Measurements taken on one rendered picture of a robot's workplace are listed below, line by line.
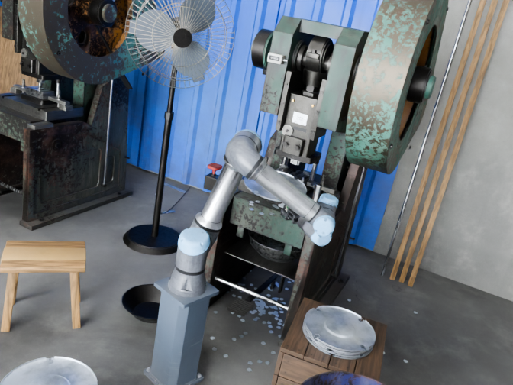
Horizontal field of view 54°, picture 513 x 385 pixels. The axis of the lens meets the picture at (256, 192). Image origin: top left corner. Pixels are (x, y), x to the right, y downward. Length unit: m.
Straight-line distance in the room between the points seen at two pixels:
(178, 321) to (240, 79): 2.29
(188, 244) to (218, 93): 2.20
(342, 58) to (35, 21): 1.55
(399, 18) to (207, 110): 2.30
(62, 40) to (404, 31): 1.77
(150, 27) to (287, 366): 1.82
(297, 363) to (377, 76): 1.12
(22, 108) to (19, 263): 1.33
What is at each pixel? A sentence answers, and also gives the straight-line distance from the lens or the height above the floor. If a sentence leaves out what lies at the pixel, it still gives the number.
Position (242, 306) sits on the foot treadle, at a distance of 2.48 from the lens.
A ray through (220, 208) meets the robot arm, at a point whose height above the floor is 0.77.
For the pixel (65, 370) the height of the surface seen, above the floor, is 0.31.
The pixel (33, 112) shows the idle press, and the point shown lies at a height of 0.67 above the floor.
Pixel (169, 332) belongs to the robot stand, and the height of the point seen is 0.28.
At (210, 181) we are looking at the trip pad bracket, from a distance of 2.46.
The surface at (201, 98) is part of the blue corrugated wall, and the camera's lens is 4.03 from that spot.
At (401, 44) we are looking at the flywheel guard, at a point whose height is 1.49.
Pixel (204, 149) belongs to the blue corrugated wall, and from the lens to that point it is 4.08.
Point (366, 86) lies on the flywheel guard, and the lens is 1.95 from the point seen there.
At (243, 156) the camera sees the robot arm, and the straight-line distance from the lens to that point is 1.74.
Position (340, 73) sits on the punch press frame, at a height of 1.31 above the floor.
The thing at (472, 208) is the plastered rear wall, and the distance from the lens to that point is 3.60.
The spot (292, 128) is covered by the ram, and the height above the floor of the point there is 1.01.
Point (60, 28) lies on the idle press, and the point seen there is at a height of 1.23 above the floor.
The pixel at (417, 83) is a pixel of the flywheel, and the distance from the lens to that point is 2.25.
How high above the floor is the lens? 1.53
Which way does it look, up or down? 20 degrees down
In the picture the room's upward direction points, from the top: 11 degrees clockwise
